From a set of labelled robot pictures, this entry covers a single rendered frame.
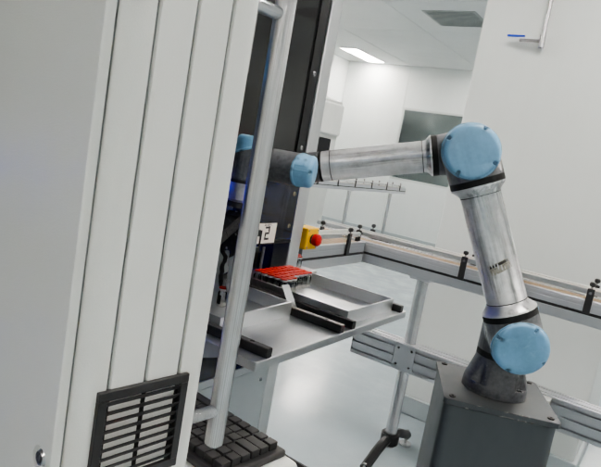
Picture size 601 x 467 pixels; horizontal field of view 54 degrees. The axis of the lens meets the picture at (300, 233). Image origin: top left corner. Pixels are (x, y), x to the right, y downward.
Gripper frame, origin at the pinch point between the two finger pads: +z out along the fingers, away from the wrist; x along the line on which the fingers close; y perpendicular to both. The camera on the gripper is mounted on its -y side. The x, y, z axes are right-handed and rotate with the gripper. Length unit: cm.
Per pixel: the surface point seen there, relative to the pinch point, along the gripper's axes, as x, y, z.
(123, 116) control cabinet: -40, -68, -35
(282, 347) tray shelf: -24.6, -8.1, 5.4
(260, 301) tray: -3.6, 11.3, 4.5
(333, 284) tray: -4.7, 45.4, 3.3
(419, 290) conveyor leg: -2, 126, 15
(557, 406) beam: -63, 124, 41
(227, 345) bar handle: -41, -48, -9
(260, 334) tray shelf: -17.3, -6.2, 5.4
